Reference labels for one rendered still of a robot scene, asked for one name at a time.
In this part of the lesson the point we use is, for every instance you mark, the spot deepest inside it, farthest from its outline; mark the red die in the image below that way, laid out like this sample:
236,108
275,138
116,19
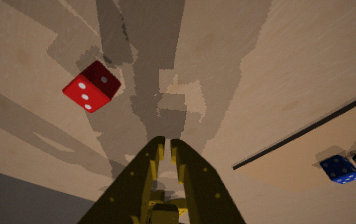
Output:
93,87

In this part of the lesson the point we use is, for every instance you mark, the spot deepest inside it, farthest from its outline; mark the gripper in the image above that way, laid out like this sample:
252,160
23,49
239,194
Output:
126,200

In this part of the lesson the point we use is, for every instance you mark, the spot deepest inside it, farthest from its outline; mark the blue die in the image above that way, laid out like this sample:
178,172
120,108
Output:
339,169

